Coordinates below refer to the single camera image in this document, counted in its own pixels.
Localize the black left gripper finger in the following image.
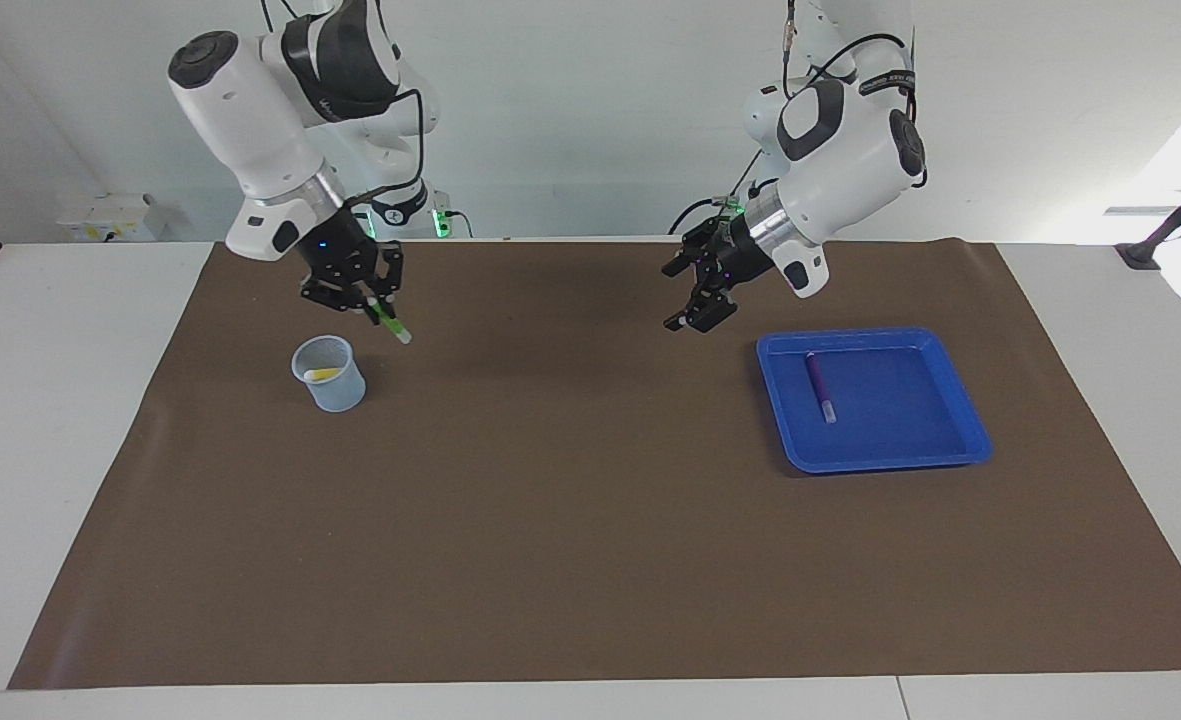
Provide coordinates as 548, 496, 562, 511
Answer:
662, 222, 729, 279
663, 285, 741, 334

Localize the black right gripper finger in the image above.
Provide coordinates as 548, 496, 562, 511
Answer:
300, 278, 376, 321
372, 245, 406, 319

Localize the green marker pen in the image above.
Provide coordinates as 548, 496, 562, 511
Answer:
365, 298, 414, 346

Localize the purple marker pen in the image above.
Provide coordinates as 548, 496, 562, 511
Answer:
805, 351, 838, 424

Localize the translucent plastic cup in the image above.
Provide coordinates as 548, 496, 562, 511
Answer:
291, 335, 367, 413

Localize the blue plastic tray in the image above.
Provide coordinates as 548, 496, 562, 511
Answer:
756, 327, 994, 474

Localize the brown table mat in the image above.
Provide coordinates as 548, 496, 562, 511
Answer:
7, 240, 1181, 691

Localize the black pole with clamp base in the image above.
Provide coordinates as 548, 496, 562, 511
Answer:
1115, 160, 1181, 271

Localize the black left arm base cable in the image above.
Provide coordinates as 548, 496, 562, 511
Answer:
668, 150, 763, 237

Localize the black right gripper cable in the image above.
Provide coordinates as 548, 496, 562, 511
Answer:
345, 88, 426, 211

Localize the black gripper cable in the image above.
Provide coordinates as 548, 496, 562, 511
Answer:
775, 0, 926, 191
345, 88, 426, 211

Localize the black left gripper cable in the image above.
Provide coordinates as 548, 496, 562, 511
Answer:
775, 0, 926, 191

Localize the white wall socket box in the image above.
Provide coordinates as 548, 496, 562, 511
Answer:
58, 194, 166, 243

